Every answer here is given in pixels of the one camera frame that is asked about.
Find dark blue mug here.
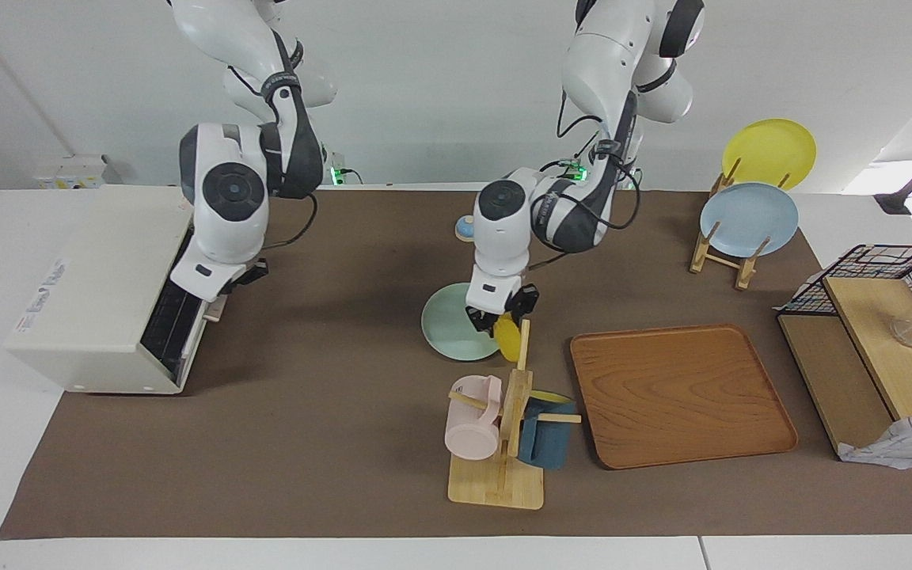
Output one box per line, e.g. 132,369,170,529
518,389,578,469

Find black wire basket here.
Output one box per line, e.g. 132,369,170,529
777,244,912,365

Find brown wooden tray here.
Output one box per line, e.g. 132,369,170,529
569,323,799,471

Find white toaster oven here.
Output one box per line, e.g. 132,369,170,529
3,186,229,395

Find white crumpled cloth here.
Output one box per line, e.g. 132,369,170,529
836,408,912,470

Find oven door with handle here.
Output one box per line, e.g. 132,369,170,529
142,230,229,389

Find light green plate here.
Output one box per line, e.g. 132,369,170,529
421,283,506,363

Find pink mug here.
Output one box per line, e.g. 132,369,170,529
444,374,503,462

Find wooden mug tree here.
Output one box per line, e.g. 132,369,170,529
447,318,583,511

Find yellow plate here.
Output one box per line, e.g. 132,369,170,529
721,119,818,191

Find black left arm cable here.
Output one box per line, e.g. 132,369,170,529
531,91,644,264

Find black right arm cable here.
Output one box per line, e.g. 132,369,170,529
262,194,319,251

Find brown table mat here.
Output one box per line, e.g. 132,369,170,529
0,188,912,541

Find wooden plate rack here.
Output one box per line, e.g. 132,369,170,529
690,158,773,291

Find wooden shelf box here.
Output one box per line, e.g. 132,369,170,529
777,275,912,462

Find white power strip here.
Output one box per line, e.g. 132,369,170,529
35,154,113,189

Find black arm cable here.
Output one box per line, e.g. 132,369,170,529
262,194,319,251
531,91,644,264

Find light blue plate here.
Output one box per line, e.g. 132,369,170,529
700,182,800,258

